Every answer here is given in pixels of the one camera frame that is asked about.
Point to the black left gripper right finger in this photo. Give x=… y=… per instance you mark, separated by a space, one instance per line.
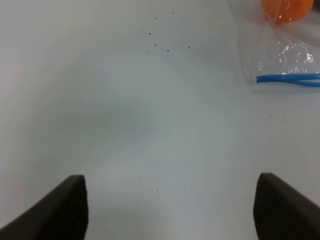
x=280 y=212

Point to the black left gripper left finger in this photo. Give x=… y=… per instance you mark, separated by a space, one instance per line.
x=63 y=214

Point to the clear zip bag blue seal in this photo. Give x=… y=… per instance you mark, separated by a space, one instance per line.
x=277 y=54

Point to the orange fruit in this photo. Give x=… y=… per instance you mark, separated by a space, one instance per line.
x=286 y=11

